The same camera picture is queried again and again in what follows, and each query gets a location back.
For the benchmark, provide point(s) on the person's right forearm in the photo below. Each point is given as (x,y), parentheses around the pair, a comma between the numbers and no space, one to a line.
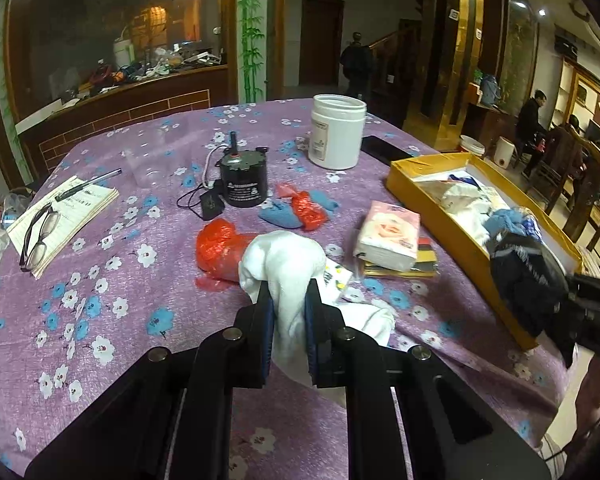
(595,395)

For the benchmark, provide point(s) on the white dotted sock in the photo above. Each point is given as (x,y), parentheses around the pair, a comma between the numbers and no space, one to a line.
(337,275)

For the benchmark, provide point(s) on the black motor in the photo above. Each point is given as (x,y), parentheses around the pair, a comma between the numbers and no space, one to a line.
(242,180)

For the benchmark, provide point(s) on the white packet red label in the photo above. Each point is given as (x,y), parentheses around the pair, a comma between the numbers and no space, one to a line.
(455,196)

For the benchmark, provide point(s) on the golden pillar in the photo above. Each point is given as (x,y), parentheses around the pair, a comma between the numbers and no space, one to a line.
(450,35)

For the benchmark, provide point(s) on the small red plastic bag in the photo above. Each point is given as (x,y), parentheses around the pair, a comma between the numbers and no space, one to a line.
(307,210)

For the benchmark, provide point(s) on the wooden counter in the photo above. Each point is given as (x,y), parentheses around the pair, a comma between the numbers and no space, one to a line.
(130,110)

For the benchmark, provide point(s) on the brown wooden door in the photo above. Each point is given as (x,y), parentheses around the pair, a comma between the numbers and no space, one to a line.
(322,40)

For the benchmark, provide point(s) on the red white paint bucket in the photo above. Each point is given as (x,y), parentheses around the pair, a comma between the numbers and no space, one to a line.
(472,145)

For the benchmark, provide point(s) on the black phone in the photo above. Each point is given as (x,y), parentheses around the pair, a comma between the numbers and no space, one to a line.
(385,149)

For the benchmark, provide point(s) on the black power adapter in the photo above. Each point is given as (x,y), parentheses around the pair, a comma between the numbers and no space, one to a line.
(210,202)

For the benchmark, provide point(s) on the pink tissue pack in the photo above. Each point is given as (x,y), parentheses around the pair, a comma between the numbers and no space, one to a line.
(387,230)

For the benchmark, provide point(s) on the black frame glasses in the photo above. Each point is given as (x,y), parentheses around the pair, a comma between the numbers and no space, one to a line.
(47,220)

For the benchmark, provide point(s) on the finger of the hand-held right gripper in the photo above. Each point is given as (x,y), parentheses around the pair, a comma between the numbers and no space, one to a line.
(577,287)

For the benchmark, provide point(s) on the black printed packet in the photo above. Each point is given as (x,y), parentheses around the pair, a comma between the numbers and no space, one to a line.
(525,280)

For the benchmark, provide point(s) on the white plastic jar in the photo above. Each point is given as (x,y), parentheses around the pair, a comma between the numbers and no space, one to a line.
(337,135)

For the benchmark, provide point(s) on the black speaker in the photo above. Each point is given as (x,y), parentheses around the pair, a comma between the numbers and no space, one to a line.
(566,46)

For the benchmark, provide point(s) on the black pen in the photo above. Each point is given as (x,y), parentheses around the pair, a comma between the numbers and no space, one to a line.
(87,183)

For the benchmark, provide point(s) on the yellow red cloth pack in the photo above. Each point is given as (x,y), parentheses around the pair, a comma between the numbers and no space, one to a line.
(425,260)

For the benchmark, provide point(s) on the paper notebook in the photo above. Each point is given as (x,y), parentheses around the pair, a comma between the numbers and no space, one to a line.
(80,205)

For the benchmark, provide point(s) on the white plastic bin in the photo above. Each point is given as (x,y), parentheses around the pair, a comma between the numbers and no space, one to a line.
(505,152)

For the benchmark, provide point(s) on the yellow box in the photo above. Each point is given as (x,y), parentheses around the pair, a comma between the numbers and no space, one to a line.
(430,200)

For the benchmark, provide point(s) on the bamboo wall decal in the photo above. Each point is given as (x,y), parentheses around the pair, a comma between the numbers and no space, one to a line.
(250,30)

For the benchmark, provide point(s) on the blue bag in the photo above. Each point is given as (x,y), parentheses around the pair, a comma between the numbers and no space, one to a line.
(490,90)

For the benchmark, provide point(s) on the purple floral tablecloth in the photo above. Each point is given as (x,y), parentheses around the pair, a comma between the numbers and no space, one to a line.
(130,310)

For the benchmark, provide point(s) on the small blue tissue pack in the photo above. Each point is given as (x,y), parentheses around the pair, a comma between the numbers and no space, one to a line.
(460,176)

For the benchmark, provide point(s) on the blue fluffy cloth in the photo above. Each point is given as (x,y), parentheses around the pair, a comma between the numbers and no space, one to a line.
(505,220)

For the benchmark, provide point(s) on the counter clutter pile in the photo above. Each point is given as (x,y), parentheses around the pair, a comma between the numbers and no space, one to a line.
(170,60)

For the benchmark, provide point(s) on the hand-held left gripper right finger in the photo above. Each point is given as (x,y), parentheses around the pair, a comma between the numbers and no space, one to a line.
(311,330)

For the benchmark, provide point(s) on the white kettle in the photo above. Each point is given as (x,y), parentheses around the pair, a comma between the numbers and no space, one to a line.
(125,52)

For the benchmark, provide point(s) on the wooden chair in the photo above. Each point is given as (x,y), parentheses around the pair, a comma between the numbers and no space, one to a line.
(597,180)

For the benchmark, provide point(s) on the wooden cabinet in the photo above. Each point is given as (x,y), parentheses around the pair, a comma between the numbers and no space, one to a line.
(482,122)

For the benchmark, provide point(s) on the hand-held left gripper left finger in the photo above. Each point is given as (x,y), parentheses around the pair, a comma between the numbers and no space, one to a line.
(266,327)

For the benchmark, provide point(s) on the framed landscape painting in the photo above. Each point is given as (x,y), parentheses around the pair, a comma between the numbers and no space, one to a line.
(517,50)

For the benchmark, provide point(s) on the wooden staircase railing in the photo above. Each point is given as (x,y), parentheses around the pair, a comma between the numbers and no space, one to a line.
(390,47)

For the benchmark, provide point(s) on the blue tissue pack clear wrap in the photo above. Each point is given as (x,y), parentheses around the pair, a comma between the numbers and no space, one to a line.
(532,227)

